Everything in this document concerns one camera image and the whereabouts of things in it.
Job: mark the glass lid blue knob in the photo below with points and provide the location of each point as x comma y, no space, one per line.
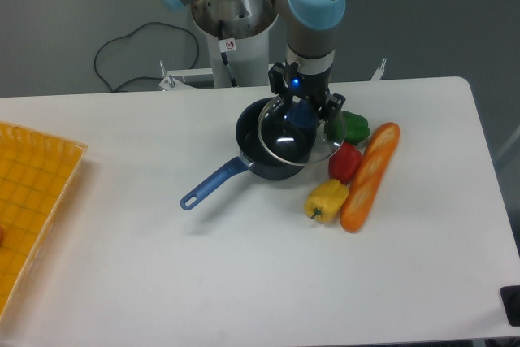
292,133

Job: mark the yellow bell pepper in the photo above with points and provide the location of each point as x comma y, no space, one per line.
325,201

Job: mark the yellow woven basket tray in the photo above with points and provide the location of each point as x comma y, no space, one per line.
36,170

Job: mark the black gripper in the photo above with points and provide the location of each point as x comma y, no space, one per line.
288,81

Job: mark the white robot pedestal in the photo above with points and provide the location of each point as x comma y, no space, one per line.
237,37

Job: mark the orange baguette loaf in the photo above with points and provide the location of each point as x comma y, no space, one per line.
367,179

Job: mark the dark blue saucepan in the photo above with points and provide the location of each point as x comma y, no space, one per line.
253,157

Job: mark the white metal base frame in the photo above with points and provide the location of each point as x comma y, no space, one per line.
201,78

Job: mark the red bell pepper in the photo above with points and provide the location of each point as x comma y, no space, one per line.
344,163

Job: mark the green bell pepper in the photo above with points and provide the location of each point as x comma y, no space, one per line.
355,128

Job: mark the black corner device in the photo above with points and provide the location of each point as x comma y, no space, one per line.
510,299

